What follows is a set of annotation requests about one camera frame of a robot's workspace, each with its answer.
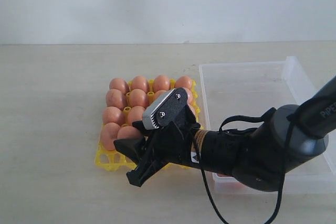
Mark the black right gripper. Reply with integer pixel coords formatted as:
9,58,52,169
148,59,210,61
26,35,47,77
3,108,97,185
114,105,200,187

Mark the brown egg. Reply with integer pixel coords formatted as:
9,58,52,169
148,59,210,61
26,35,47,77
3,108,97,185
129,89,149,108
100,122,121,151
216,173,244,188
188,104,197,118
102,106,125,126
127,106,145,125
106,89,128,110
184,88,194,104
152,90,166,102
117,126,142,139

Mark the yellow plastic egg tray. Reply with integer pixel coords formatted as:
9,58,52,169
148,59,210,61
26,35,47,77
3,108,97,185
94,79,201,171

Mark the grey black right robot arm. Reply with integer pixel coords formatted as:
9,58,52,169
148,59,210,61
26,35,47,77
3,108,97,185
114,80,335,192

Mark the brown egg packed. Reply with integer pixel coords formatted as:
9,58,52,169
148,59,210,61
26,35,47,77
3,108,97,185
131,76,150,93
109,78,130,94
174,76,193,90
152,74,170,92

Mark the clear plastic container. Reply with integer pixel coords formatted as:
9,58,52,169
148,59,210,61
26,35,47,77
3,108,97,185
199,57,335,194

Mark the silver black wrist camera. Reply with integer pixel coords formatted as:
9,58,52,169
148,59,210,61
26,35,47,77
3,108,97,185
142,88,188,130

